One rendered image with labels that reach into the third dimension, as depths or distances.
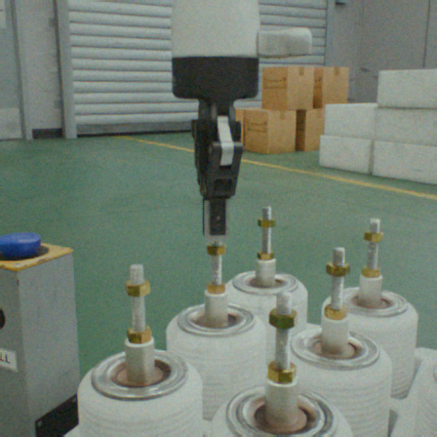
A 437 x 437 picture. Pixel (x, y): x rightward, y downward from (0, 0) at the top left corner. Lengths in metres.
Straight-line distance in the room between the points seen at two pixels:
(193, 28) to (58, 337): 0.32
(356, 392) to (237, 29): 0.30
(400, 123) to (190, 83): 2.61
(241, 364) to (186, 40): 0.28
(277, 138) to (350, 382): 3.61
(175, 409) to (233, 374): 0.11
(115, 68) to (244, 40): 5.09
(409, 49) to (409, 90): 3.90
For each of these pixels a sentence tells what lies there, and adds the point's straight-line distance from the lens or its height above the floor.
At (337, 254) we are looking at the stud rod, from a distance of 0.47.
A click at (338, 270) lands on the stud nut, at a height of 0.32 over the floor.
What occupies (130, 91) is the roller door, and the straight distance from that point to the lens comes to 5.60.
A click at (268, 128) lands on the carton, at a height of 0.18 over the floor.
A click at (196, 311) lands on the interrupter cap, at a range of 0.56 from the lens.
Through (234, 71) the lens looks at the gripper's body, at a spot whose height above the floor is 0.48.
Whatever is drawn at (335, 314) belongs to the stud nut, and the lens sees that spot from 0.48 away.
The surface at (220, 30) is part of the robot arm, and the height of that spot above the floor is 0.51.
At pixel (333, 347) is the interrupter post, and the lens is 0.49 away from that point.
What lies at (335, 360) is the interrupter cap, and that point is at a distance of 0.48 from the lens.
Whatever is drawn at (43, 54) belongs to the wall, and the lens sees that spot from 5.41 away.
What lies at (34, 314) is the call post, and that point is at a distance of 0.55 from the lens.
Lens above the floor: 0.47
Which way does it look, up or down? 13 degrees down
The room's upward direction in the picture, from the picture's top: straight up
